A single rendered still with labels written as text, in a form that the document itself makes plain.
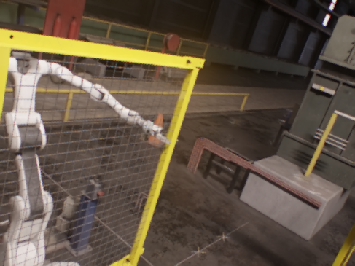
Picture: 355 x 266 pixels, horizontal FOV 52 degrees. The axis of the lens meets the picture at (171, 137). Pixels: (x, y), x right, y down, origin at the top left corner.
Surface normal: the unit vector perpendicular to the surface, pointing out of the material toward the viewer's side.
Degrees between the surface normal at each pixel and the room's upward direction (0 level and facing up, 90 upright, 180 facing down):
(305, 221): 90
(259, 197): 90
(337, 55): 90
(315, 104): 90
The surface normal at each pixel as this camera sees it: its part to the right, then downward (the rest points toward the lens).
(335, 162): -0.62, 0.08
